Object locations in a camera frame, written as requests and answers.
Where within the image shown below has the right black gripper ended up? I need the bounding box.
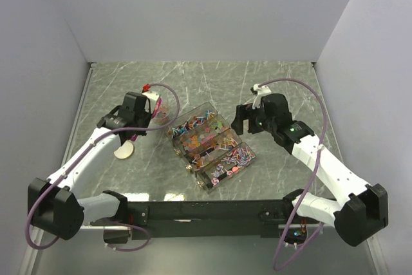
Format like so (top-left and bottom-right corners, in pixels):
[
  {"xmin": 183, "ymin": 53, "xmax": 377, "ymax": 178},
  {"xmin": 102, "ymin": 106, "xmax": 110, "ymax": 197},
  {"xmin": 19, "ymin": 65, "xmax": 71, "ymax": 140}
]
[{"xmin": 230, "ymin": 102, "xmax": 277, "ymax": 135}]

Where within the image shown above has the clear compartment candy box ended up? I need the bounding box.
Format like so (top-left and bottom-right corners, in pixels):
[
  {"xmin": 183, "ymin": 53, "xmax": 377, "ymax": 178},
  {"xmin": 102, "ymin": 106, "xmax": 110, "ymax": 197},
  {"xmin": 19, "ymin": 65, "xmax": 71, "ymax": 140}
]
[{"xmin": 165, "ymin": 102, "xmax": 256, "ymax": 193}]

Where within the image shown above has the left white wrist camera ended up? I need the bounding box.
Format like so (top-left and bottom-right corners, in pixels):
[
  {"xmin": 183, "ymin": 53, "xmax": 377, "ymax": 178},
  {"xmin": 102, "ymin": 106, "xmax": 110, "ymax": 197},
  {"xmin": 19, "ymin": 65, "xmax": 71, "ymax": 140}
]
[{"xmin": 142, "ymin": 90, "xmax": 160, "ymax": 105}]

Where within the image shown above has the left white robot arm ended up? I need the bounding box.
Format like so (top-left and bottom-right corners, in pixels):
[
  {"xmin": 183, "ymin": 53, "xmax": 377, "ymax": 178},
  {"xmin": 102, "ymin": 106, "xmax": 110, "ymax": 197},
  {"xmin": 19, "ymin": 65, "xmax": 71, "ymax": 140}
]
[{"xmin": 26, "ymin": 91, "xmax": 160, "ymax": 240}]

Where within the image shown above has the white gold jar lid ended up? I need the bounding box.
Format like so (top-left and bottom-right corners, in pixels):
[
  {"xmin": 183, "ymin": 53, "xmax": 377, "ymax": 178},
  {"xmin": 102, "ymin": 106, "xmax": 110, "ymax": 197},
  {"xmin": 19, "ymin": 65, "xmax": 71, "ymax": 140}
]
[{"xmin": 113, "ymin": 140, "xmax": 135, "ymax": 160}]

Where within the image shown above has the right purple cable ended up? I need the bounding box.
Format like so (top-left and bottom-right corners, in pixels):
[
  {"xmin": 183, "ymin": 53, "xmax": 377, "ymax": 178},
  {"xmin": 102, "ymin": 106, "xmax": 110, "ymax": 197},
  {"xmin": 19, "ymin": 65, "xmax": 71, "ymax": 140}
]
[{"xmin": 260, "ymin": 77, "xmax": 328, "ymax": 271}]

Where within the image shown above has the black base beam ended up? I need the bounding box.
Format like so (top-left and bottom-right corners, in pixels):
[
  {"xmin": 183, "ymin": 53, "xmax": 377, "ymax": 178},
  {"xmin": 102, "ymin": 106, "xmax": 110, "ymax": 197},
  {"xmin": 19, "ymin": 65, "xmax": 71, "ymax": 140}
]
[{"xmin": 125, "ymin": 200, "xmax": 293, "ymax": 238}]

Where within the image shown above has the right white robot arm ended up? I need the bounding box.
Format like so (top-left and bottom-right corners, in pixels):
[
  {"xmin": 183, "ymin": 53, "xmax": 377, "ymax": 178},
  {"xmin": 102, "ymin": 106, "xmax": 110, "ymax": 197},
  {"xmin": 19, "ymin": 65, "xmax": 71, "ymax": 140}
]
[{"xmin": 231, "ymin": 93, "xmax": 389, "ymax": 247}]

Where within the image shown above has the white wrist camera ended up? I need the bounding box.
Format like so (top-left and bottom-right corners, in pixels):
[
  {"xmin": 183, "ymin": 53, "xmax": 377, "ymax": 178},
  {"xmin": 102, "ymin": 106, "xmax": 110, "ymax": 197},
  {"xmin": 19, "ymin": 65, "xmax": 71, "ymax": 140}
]
[
  {"xmin": 142, "ymin": 90, "xmax": 160, "ymax": 105},
  {"xmin": 250, "ymin": 84, "xmax": 272, "ymax": 109}
]

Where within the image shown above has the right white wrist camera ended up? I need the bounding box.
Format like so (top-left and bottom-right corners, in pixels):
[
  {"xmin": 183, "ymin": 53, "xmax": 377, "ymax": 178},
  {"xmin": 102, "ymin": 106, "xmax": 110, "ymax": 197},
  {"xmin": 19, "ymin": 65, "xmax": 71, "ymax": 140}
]
[{"xmin": 250, "ymin": 84, "xmax": 272, "ymax": 109}]

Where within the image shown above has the magenta plastic scoop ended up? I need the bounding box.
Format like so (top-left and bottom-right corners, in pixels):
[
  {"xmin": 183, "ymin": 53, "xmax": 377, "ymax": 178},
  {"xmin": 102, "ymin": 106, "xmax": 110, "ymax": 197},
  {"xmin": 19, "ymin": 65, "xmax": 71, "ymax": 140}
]
[{"xmin": 130, "ymin": 97, "xmax": 162, "ymax": 142}]

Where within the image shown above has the clear plastic jar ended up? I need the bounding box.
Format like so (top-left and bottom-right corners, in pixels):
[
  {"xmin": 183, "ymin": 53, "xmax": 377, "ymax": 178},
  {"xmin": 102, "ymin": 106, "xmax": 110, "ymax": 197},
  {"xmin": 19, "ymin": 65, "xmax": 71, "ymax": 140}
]
[{"xmin": 153, "ymin": 103, "xmax": 171, "ymax": 126}]

